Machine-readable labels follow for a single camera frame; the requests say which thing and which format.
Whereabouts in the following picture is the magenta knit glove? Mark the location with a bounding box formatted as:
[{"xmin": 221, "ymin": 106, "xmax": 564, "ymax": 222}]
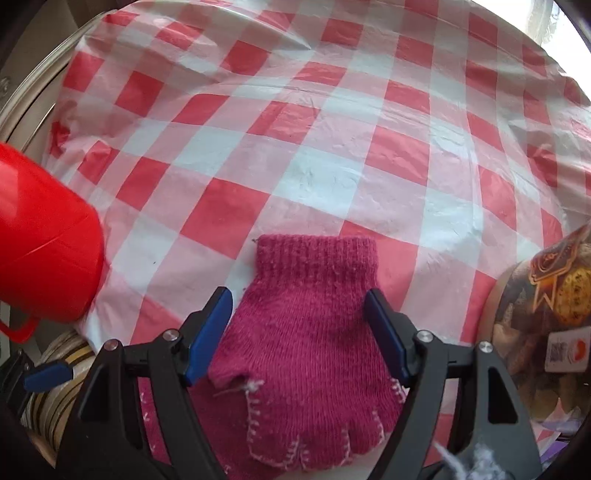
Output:
[
  {"xmin": 208, "ymin": 235, "xmax": 405, "ymax": 471},
  {"xmin": 137, "ymin": 377, "xmax": 286, "ymax": 480}
]

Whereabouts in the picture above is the striped velvet cushion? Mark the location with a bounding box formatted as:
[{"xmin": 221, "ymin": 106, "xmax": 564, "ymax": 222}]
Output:
[{"xmin": 21, "ymin": 330, "xmax": 95, "ymax": 466}]

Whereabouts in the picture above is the purple cardboard box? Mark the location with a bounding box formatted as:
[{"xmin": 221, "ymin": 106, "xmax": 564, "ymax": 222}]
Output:
[{"xmin": 541, "ymin": 414, "xmax": 590, "ymax": 479}]

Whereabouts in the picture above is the glass jar with metal lid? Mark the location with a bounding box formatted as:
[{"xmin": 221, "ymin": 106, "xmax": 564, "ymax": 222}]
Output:
[{"xmin": 477, "ymin": 224, "xmax": 591, "ymax": 434}]

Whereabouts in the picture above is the red thermos jug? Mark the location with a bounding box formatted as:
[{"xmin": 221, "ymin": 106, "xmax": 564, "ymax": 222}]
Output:
[{"xmin": 1, "ymin": 144, "xmax": 104, "ymax": 344}]

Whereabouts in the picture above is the red white checkered tablecloth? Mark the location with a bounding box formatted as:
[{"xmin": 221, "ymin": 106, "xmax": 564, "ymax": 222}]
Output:
[{"xmin": 42, "ymin": 1, "xmax": 590, "ymax": 347}]

